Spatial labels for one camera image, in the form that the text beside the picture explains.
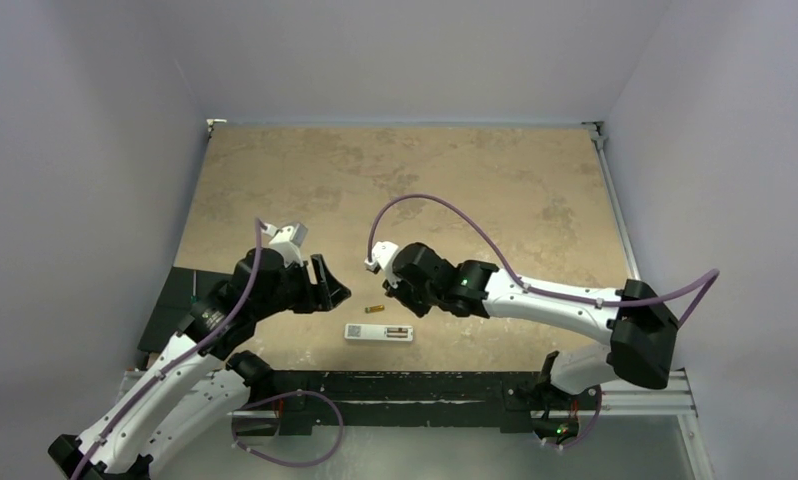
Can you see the black mat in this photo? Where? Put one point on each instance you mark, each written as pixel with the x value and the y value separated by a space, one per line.
pixel 173 304

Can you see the aluminium frame rail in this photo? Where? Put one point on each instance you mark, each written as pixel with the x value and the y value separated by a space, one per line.
pixel 678 401

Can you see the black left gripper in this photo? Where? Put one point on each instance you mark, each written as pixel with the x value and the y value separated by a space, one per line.
pixel 326 293

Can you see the white remote control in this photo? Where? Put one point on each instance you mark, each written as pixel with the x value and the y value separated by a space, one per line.
pixel 378 333

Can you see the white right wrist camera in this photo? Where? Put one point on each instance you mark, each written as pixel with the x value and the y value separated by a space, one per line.
pixel 380 257

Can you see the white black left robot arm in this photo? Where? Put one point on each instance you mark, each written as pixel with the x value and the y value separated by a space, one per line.
pixel 201 374

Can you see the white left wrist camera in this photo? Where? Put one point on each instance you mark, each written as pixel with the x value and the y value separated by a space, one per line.
pixel 287 240

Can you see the gold green AAA battery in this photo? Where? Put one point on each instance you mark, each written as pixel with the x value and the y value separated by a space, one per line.
pixel 374 309

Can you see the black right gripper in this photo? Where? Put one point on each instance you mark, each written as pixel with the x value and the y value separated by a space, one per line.
pixel 399 281

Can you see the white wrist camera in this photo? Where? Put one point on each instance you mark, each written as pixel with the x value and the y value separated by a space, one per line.
pixel 380 257
pixel 287 240

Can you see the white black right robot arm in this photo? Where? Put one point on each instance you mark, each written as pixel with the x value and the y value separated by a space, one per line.
pixel 633 332

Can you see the green handled screwdriver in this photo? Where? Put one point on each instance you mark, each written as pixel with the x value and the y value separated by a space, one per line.
pixel 193 290

